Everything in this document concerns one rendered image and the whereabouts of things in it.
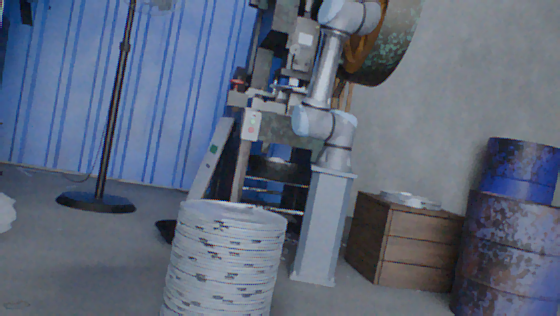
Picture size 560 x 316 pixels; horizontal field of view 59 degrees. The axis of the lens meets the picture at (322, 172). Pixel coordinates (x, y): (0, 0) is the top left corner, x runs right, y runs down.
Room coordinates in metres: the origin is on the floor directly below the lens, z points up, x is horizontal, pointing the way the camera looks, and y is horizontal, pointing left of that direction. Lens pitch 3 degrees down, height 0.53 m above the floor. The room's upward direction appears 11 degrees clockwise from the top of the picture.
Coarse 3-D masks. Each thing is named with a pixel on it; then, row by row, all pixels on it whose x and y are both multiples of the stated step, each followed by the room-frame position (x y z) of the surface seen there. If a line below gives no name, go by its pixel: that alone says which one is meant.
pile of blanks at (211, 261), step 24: (192, 216) 1.21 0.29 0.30; (192, 240) 1.20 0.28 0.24; (216, 240) 1.19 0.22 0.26; (240, 240) 1.20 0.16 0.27; (264, 240) 1.27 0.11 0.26; (192, 264) 1.22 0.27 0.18; (216, 264) 1.19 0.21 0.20; (240, 264) 1.20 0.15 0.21; (264, 264) 1.25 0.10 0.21; (168, 288) 1.25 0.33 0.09; (192, 288) 1.19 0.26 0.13; (216, 288) 1.20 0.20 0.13; (240, 288) 1.22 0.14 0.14; (264, 288) 1.26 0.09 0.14; (168, 312) 1.23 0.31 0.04; (192, 312) 1.19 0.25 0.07; (216, 312) 1.19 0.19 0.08; (240, 312) 1.21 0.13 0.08; (264, 312) 1.30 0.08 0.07
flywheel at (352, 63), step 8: (384, 0) 2.67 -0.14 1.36; (384, 8) 2.71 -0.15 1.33; (384, 16) 2.54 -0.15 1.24; (376, 32) 2.69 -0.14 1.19; (352, 40) 3.03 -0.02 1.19; (360, 40) 2.90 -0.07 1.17; (368, 40) 2.78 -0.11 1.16; (344, 48) 3.03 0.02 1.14; (352, 48) 3.00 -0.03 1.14; (360, 48) 2.89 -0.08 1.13; (368, 48) 2.76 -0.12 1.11; (344, 56) 3.00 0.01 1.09; (352, 56) 2.97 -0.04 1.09; (360, 56) 2.85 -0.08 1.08; (344, 64) 2.97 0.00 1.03; (352, 64) 2.84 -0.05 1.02; (360, 64) 2.73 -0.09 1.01; (352, 72) 2.82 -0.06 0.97
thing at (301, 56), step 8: (296, 24) 2.60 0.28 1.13; (304, 24) 2.62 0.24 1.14; (312, 24) 2.63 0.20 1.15; (296, 32) 2.61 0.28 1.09; (304, 32) 2.62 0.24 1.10; (312, 32) 2.64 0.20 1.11; (296, 40) 2.61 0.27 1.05; (304, 40) 2.62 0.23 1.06; (312, 40) 2.64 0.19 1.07; (296, 48) 2.60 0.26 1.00; (304, 48) 2.63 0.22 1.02; (312, 48) 2.64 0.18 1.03; (288, 56) 2.60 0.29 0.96; (296, 56) 2.58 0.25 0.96; (304, 56) 2.60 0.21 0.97; (312, 56) 2.64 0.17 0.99; (288, 64) 2.60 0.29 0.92; (296, 64) 2.59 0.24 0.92; (304, 64) 2.60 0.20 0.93; (312, 64) 2.65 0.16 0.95; (304, 72) 2.63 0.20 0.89
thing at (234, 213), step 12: (180, 204) 1.28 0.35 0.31; (192, 204) 1.34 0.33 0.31; (204, 204) 1.38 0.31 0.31; (216, 204) 1.42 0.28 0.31; (228, 204) 1.47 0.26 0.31; (240, 204) 1.48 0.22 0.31; (204, 216) 1.20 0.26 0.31; (216, 216) 1.23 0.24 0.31; (228, 216) 1.27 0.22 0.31; (240, 216) 1.28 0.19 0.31; (252, 216) 1.31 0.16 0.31; (264, 216) 1.38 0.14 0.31; (276, 216) 1.42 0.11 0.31
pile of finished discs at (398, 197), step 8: (384, 192) 2.24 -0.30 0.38; (392, 192) 2.39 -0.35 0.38; (400, 192) 2.44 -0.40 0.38; (392, 200) 2.19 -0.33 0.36; (400, 200) 2.22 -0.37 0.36; (408, 200) 2.16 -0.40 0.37; (416, 200) 2.15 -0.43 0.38; (424, 200) 2.27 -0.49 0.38; (432, 200) 2.38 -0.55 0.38; (424, 208) 2.17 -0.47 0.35; (432, 208) 2.18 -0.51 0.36; (440, 208) 2.29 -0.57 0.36
